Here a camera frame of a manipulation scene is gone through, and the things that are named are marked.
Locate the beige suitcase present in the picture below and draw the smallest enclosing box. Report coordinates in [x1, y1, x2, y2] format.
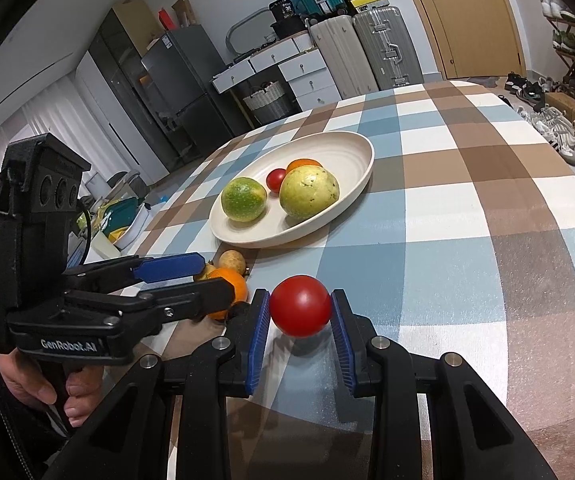
[309, 15, 373, 98]

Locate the large cardboard box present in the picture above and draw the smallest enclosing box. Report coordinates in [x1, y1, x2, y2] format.
[112, 0, 161, 56]

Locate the brown paper bag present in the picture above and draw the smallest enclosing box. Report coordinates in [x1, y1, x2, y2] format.
[172, 0, 198, 27]

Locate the black labelled box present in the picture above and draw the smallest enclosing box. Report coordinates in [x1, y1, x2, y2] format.
[269, 0, 301, 25]

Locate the wicker basket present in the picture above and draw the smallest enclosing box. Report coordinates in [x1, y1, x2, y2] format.
[242, 80, 295, 123]

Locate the black bag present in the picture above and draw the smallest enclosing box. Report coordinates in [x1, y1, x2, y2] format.
[274, 17, 311, 40]

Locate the white cabinet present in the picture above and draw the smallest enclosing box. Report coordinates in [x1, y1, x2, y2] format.
[75, 50, 171, 186]

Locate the oval framed mirror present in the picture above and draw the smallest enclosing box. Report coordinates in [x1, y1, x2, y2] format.
[226, 8, 278, 56]

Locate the white drawer desk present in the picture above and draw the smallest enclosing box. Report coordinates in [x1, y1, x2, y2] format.
[212, 31, 342, 111]

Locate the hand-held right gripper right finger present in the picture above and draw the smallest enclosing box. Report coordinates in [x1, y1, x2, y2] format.
[331, 289, 558, 480]

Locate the white curtain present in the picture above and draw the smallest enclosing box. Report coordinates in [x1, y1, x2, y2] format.
[0, 72, 113, 196]

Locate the person's left hand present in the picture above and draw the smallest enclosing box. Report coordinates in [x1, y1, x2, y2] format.
[0, 350, 104, 429]

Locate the yellow wooden door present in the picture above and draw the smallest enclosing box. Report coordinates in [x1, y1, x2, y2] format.
[400, 0, 527, 81]

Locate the small cardboard box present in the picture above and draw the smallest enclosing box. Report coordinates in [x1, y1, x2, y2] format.
[545, 91, 575, 125]

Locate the large yellow-green fruit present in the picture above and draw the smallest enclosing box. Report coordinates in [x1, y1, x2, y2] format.
[280, 166, 341, 220]

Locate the silver suitcase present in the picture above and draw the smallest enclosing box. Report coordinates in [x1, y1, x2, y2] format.
[352, 6, 424, 92]

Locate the black glass cabinet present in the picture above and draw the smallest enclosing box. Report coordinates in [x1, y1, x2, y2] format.
[88, 7, 188, 171]

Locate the grey refrigerator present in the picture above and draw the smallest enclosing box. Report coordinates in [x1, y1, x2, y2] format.
[141, 25, 251, 161]

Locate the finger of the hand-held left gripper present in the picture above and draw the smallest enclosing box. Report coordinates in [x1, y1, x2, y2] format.
[65, 277, 236, 335]
[62, 253, 206, 291]

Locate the green citrus fruit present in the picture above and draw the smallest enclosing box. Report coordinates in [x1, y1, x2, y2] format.
[222, 177, 268, 222]

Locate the large orange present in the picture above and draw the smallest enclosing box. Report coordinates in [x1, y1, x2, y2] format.
[206, 267, 249, 322]

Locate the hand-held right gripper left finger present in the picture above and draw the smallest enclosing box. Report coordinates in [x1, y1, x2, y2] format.
[42, 289, 272, 480]

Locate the pile of sneakers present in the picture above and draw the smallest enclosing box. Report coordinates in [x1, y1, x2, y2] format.
[505, 72, 575, 166]

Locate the large red tomato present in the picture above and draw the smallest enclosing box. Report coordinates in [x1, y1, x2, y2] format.
[270, 275, 332, 338]

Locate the cream round plate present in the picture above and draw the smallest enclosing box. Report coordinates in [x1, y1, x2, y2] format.
[209, 131, 375, 249]

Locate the green and yellow basin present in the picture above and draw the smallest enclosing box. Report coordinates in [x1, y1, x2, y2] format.
[98, 197, 142, 235]

